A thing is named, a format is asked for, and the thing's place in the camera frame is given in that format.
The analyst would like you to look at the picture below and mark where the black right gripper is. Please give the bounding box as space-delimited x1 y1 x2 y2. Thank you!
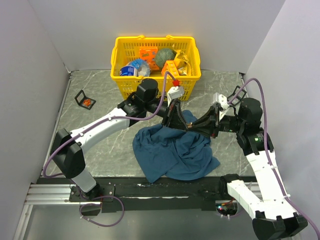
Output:
188 105 245 138

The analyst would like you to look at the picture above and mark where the orange snack box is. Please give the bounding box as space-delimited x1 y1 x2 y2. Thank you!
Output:
139 47 160 71

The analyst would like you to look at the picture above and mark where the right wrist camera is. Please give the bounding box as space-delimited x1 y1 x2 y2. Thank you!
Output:
212 92 230 122

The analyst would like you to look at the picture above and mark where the yellow snack bag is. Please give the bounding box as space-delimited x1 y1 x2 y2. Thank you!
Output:
173 49 192 76

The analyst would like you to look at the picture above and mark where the blue t-shirt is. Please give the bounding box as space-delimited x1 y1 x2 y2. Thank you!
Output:
132 124 220 183

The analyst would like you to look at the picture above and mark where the green avocado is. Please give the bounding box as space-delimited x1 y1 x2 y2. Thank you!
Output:
155 48 176 69

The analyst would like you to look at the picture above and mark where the black right stand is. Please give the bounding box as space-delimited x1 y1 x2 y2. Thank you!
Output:
227 85 247 105

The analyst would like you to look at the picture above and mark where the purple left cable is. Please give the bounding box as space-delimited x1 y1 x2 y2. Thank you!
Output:
41 71 181 228

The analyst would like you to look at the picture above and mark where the orange leaf brooch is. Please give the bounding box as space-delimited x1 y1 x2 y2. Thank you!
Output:
83 99 91 107

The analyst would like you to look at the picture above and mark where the yellow plastic basket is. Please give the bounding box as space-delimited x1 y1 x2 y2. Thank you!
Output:
110 35 201 101

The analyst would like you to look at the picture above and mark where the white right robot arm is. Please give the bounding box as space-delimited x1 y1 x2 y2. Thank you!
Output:
187 97 308 240

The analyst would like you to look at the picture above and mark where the orange cracker box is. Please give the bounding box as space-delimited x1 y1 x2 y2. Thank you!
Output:
161 60 179 77

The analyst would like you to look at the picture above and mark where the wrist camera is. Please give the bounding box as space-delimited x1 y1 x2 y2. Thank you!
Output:
166 79 185 106
212 92 230 122

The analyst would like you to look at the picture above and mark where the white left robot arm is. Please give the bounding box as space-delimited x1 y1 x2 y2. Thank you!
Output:
49 78 185 201

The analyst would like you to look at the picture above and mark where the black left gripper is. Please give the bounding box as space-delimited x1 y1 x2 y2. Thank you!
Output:
145 98 189 133

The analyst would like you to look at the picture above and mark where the black left stand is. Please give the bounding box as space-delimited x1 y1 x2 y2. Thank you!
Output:
74 89 96 110

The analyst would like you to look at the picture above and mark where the black stand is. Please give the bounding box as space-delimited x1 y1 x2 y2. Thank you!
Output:
227 85 247 105
74 89 96 110

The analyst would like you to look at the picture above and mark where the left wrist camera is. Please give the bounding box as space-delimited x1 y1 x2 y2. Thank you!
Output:
166 79 185 106

